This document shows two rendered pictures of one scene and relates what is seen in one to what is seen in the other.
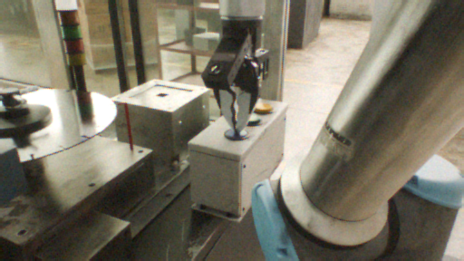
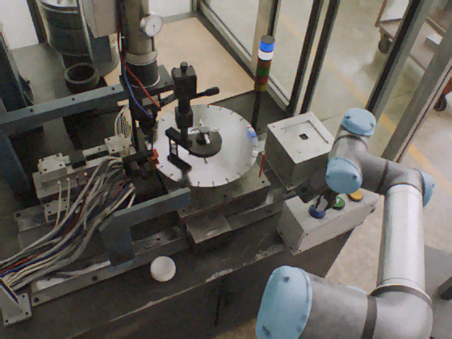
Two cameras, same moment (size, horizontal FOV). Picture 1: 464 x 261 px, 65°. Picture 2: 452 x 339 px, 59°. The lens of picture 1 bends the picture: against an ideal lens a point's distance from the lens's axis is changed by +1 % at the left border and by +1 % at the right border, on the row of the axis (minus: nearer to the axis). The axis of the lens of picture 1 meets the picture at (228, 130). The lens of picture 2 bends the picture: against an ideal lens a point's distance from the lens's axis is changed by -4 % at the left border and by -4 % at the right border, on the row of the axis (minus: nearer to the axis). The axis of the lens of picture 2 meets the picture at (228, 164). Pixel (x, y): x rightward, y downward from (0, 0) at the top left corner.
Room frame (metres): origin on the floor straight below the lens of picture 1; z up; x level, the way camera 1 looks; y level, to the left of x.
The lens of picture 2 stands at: (-0.09, -0.16, 1.87)
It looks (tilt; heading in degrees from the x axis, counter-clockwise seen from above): 50 degrees down; 33
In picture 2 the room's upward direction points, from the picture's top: 7 degrees clockwise
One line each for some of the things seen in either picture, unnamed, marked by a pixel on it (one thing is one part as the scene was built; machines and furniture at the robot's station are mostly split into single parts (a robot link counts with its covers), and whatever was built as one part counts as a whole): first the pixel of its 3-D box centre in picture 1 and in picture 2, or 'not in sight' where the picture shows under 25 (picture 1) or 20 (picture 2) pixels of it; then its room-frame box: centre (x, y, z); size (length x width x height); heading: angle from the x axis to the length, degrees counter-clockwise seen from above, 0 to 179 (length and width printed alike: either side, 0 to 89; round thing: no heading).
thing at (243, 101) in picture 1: (248, 109); (329, 203); (0.63, -0.04, 0.95); 0.06 x 0.03 x 0.09; 154
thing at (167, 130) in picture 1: (164, 121); (299, 151); (0.85, 0.17, 0.82); 0.18 x 0.18 x 0.15; 64
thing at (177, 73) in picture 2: not in sight; (184, 96); (0.50, 0.38, 1.17); 0.06 x 0.05 x 0.20; 145
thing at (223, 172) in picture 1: (243, 151); (327, 213); (0.69, -0.03, 0.82); 0.28 x 0.11 x 0.15; 154
